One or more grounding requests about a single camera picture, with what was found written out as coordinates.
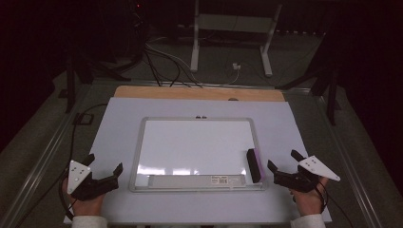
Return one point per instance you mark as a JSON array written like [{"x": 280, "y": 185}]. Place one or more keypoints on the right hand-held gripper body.
[{"x": 301, "y": 177}]

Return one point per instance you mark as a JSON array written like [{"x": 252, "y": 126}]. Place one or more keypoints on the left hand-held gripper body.
[{"x": 92, "y": 185}]

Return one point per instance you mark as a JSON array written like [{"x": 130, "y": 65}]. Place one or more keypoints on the black and purple whiteboard eraser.
[{"x": 255, "y": 166}]

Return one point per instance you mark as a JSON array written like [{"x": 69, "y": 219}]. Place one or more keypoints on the person's left hand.
[{"x": 87, "y": 205}]

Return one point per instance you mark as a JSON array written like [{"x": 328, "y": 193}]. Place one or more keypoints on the person's right hand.
[{"x": 309, "y": 201}]

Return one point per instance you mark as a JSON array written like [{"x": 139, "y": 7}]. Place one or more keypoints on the black floor box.
[{"x": 84, "y": 118}]

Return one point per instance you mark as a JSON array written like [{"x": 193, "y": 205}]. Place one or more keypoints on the white table sheet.
[{"x": 120, "y": 126}]

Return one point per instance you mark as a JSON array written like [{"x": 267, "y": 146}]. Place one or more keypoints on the black stand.
[
  {"x": 331, "y": 95},
  {"x": 71, "y": 85}
]

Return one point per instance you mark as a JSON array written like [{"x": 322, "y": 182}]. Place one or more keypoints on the silver framed whiteboard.
[{"x": 193, "y": 148}]

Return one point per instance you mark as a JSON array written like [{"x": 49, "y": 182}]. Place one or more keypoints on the white metal stand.
[{"x": 234, "y": 23}]

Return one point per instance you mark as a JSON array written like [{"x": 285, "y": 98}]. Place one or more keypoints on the dark device with red light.
[{"x": 138, "y": 19}]

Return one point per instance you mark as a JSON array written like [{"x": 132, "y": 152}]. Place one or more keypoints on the metal floor rail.
[
  {"x": 41, "y": 158},
  {"x": 348, "y": 164}
]

